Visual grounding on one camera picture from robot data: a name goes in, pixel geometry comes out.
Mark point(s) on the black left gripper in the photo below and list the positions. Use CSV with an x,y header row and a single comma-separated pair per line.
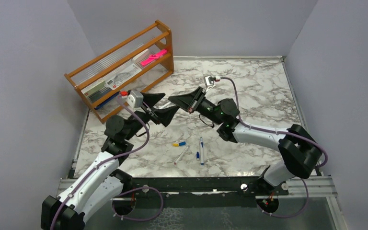
x,y
156,115

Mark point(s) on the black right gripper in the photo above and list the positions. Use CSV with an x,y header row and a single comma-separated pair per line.
x,y
189,102

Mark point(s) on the white blue marker pen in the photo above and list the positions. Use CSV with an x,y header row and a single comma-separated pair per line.
x,y
202,161

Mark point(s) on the thin white pen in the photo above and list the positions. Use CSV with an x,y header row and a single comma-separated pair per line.
x,y
165,105

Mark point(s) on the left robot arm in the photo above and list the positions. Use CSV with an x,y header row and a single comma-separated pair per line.
x,y
125,136

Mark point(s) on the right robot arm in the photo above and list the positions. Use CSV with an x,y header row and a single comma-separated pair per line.
x,y
297,148

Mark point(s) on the yellow blue marker cap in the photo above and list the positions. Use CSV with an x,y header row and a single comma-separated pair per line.
x,y
177,144

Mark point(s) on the pink plastic tool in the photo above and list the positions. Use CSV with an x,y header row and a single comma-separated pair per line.
x,y
154,57

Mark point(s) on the white calculator box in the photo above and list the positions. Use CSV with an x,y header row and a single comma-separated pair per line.
x,y
120,75

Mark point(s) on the white eraser block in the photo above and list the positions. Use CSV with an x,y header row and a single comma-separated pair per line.
x,y
141,56

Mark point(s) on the wooden shelf rack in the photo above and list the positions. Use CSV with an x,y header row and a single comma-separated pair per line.
x,y
140,62

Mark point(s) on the white red-tipped marker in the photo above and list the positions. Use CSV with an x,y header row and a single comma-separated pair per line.
x,y
181,155

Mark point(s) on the green white book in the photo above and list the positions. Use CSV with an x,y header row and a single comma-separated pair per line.
x,y
95,91

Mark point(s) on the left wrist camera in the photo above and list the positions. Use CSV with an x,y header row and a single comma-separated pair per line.
x,y
135,99

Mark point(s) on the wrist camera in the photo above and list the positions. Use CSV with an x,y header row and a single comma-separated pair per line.
x,y
209,82
135,99

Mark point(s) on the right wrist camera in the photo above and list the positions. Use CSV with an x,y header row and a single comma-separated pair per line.
x,y
209,82

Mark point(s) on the black mounting rail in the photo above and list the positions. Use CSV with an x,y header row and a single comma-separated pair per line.
x,y
180,192

